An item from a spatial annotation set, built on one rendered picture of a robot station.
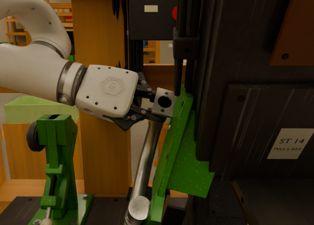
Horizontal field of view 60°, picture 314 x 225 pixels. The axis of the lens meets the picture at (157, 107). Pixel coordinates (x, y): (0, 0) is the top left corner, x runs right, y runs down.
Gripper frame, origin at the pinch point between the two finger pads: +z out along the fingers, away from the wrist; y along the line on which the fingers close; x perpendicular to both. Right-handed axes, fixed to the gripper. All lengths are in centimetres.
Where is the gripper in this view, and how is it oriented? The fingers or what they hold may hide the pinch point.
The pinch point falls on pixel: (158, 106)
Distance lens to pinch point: 53.3
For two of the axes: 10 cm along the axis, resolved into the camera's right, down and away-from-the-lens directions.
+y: 2.0, -8.4, 5.0
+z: 9.6, 2.6, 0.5
